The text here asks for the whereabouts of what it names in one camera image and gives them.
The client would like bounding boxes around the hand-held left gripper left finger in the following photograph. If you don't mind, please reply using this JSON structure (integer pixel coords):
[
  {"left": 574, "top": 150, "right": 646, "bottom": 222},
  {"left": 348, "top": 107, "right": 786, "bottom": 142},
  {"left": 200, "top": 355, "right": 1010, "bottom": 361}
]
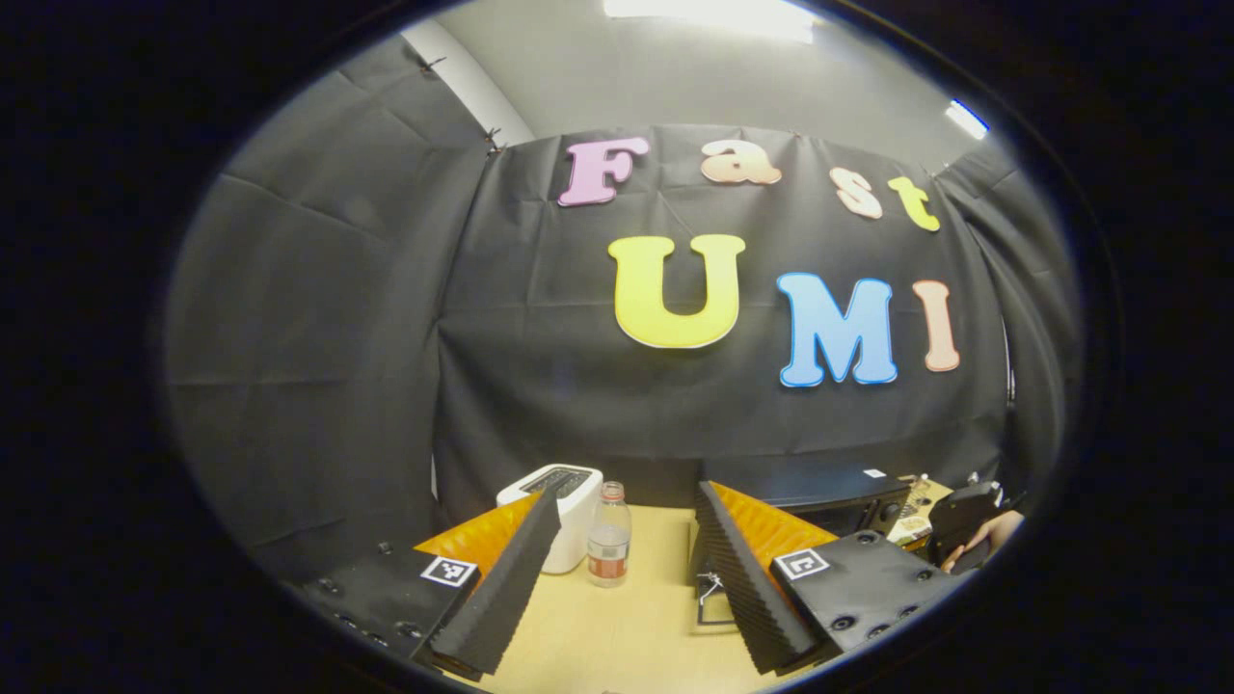
[{"left": 299, "top": 487, "right": 563, "bottom": 681}]

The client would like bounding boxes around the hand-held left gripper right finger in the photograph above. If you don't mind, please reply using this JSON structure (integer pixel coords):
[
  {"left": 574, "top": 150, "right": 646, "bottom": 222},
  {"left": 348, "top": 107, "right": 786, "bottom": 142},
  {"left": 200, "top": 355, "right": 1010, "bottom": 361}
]
[{"left": 694, "top": 480, "right": 967, "bottom": 676}]

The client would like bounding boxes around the cream food tray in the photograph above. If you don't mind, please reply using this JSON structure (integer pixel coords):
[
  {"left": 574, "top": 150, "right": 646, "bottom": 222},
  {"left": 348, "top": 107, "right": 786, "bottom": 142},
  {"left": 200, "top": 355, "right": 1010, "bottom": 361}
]
[{"left": 887, "top": 474, "right": 953, "bottom": 547}]

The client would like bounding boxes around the clear plastic bottle red label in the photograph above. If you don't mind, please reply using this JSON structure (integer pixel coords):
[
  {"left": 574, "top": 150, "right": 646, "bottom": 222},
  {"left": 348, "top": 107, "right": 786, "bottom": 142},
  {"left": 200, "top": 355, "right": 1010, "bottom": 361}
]
[{"left": 587, "top": 481, "right": 633, "bottom": 589}]

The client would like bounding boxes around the white toaster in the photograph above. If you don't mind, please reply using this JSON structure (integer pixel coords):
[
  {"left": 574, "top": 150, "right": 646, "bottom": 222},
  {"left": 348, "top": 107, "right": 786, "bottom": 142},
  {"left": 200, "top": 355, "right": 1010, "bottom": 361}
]
[{"left": 496, "top": 464, "right": 604, "bottom": 575}]

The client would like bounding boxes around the black backdrop cloth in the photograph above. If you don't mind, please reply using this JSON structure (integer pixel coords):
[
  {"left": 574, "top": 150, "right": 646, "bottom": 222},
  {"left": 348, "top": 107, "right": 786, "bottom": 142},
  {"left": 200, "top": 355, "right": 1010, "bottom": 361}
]
[{"left": 164, "top": 34, "right": 1081, "bottom": 579}]

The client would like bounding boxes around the small ceiling light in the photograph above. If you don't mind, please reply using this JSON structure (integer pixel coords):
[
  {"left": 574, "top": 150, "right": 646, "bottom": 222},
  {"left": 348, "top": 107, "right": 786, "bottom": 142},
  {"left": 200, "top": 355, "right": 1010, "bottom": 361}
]
[{"left": 944, "top": 98, "right": 991, "bottom": 142}]

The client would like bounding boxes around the large ceiling light panel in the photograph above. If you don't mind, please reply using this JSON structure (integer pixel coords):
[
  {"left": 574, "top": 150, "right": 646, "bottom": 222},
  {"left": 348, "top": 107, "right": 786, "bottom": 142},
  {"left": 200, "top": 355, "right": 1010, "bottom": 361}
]
[{"left": 603, "top": 0, "right": 818, "bottom": 44}]

